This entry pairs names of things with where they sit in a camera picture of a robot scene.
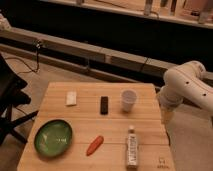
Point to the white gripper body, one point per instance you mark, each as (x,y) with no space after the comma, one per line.
(168,99)

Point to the green ceramic bowl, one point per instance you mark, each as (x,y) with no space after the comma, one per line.
(53,138)

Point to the black rectangular block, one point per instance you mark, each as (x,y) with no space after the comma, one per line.
(104,105)

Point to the clear plastic bottle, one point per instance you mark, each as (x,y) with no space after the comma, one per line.
(132,148)

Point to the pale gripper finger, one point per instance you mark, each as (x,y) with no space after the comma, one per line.
(167,116)

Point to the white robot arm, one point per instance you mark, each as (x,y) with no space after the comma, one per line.
(184,81)

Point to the black office chair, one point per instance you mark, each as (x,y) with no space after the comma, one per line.
(11,95)

